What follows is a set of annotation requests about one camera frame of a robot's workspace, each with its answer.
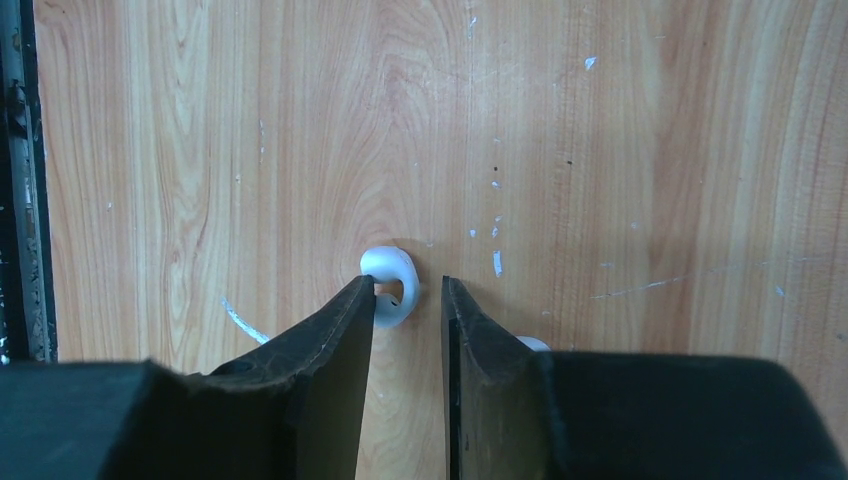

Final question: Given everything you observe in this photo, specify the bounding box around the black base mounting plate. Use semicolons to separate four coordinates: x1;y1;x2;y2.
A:
1;1;59;365

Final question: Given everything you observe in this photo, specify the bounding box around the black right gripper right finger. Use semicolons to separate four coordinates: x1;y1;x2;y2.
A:
441;276;847;479

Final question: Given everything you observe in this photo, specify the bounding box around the white earbud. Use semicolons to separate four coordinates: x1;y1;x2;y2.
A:
360;246;420;328
517;336;551;352

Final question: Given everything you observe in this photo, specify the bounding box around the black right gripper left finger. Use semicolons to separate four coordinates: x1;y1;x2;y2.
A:
1;276;376;479

